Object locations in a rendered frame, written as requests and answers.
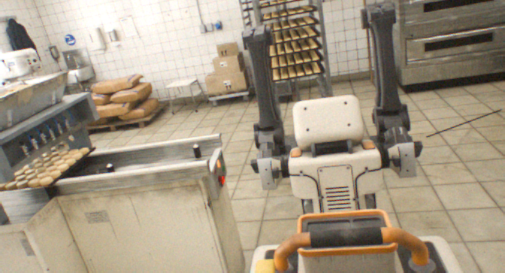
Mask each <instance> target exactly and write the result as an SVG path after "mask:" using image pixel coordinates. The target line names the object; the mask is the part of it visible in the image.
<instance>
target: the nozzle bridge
mask: <svg viewBox="0 0 505 273"><path fill-rule="evenodd" d="M66 109H68V110H69V111H70V112H71V113H72V116H73V121H72V122H71V123H69V124H68V125H69V126H70V128H69V129H66V128H65V126H64V123H63V118H62V116H61V115H63V116H65V118H66V119H67V121H68V122H70V121H71V115H70V114H69V112H68V111H67V110H66ZM60 114H61V115H60ZM51 117H52V118H55V119H56V121H58V123H59V125H60V126H64V127H62V131H63V133H62V134H59V133H58V131H57V132H54V133H53V134H55V136H56V137H55V138H50V136H48V137H47V144H42V142H41V141H40V142H39V143H37V145H38V147H39V149H37V150H34V149H33V146H31V147H30V148H29V149H28V152H29V155H27V156H24V153H22V151H21V149H20V143H19V141H23V143H24V144H25V145H26V146H27V147H28V146H29V145H30V144H31V143H29V138H28V136H27V135H26V134H24V132H25V133H27V134H28V135H33V138H34V139H35V141H39V140H40V135H39V133H38V132H37V131H36V130H35V128H33V127H36V128H37V129H38V130H41V131H42V133H44V135H48V134H49V132H48V131H47V130H48V128H47V126H45V125H44V124H43V122H44V123H46V124H47V125H50V127H51V128H52V130H53V131H56V123H55V121H53V119H52V118H51ZM99 118H100V116H99V115H98V110H97V108H96V107H95V104H94V101H93V98H92V94H91V92H86V93H81V94H76V95H71V96H64V97H63V100H61V101H60V102H59V103H58V104H56V105H54V106H52V107H50V108H48V109H45V110H43V111H42V112H40V113H39V114H36V115H34V116H32V117H29V118H27V119H25V120H24V121H22V122H20V123H18V124H16V125H14V126H12V127H10V128H8V129H6V130H4V131H3V132H0V184H6V183H8V181H10V180H12V179H13V178H15V175H14V173H15V172H18V171H19V170H20V169H22V168H24V167H26V165H28V164H29V163H30V162H33V161H34V160H35V159H37V158H39V156H41V155H42V154H44V153H46V152H47V151H48V150H50V149H52V147H55V146H56V145H57V144H59V143H60V142H61V141H64V140H65V139H66V138H67V141H68V146H69V149H70V150H76V149H82V147H92V142H91V140H90V137H89V133H87V131H86V127H85V125H86V124H87V123H91V122H95V121H97V120H98V119H99ZM73 134H74V141H70V140H69V137H68V136H70V135H73ZM8 220H9V219H8V215H7V213H6V211H5V209H4V206H3V205H2V204H1V202H0V226H2V224H3V223H6V222H7V221H8Z"/></svg>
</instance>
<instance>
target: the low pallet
mask: <svg viewBox="0 0 505 273"><path fill-rule="evenodd" d="M167 105H168V103H165V104H159V106H158V107H157V108H155V109H154V110H153V112H152V113H151V114H149V115H148V116H147V117H141V118H136V119H130V120H122V119H120V118H119V116H118V117H116V118H115V119H112V121H111V122H109V123H102V124H97V125H85V127H86V131H87V133H89V135H91V134H92V133H93V132H95V131H97V129H99V128H103V127H110V130H111V132H117V131H118V129H120V128H121V127H122V126H124V125H126V124H131V123H138V125H139V127H140V128H144V127H146V126H147V125H148V124H149V123H151V122H152V121H153V119H155V118H156V117H157V116H158V115H159V114H160V113H161V112H162V111H163V110H164V107H166V106H167Z"/></svg>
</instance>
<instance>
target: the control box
mask: <svg viewBox="0 0 505 273"><path fill-rule="evenodd" d="M221 153H222V148H215V150H214V153H213V155H212V157H211V159H210V170H211V174H210V175H208V176H206V178H207V180H208V183H209V187H210V193H211V195H212V199H219V196H220V193H221V191H222V187H223V185H222V182H223V184H224V182H225V176H226V173H228V172H227V171H226V167H225V171H222V166H223V165H224V166H225V162H224V158H223V155H222V158H221ZM218 161H219V163H220V167H219V165H218ZM214 169H216V175H215V174H214ZM219 175H220V176H221V177H222V182H219ZM223 177H224V181H223Z"/></svg>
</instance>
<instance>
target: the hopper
mask: <svg viewBox="0 0 505 273"><path fill-rule="evenodd" d="M68 73H69V71H64V72H59V73H55V74H46V76H41V77H33V78H28V79H24V80H18V81H15V82H13V83H8V84H5V85H4V86H2V87H0V97H1V96H3V97H1V98H0V132H3V131H4V130H6V129H8V128H10V127H12V126H14V125H16V124H18V123H20V122H22V121H24V120H25V119H27V118H29V117H32V116H34V115H36V114H39V113H40V112H42V111H43V110H45V109H48V108H50V107H52V106H54V105H56V104H58V103H59V102H60V101H61V100H63V97H64V92H65V87H66V82H67V79H68ZM29 83H35V84H33V86H28V84H29ZM21 84H22V86H24V84H25V85H26V84H27V86H28V87H26V88H24V89H20V90H18V91H16V92H13V93H9V95H6V96H5V93H8V91H7V90H9V89H11V88H14V87H17V86H21Z"/></svg>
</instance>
